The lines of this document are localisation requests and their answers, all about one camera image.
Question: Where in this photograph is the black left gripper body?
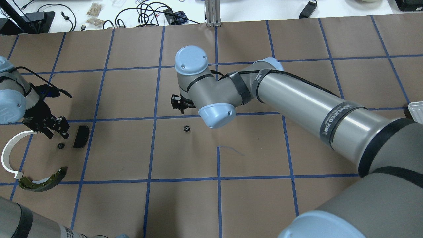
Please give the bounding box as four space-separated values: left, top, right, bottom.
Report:
22 84 70 139

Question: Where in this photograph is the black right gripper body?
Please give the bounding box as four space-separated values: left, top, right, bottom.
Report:
170 94 198 115

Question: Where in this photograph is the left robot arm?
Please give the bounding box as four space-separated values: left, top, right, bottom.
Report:
0 56 72 139

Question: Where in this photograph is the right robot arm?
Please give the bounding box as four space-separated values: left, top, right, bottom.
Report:
171 45 422 238

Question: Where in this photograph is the black brake pad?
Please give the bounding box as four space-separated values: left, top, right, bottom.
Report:
73 125 90 148

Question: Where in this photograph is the white curved plastic part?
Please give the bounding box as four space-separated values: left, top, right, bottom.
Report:
1 131 37 180

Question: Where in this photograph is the olive green brake shoe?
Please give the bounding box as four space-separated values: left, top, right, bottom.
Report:
18 166 68 192

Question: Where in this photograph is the bag of small parts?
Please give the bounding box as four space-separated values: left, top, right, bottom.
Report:
86 2 103 17

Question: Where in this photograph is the black power adapter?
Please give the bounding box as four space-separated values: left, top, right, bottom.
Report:
298 0 318 19

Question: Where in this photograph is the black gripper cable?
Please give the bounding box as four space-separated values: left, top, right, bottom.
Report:
7 66 73 98

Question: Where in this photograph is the aluminium frame post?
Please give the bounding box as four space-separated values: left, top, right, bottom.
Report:
204 0 222 27

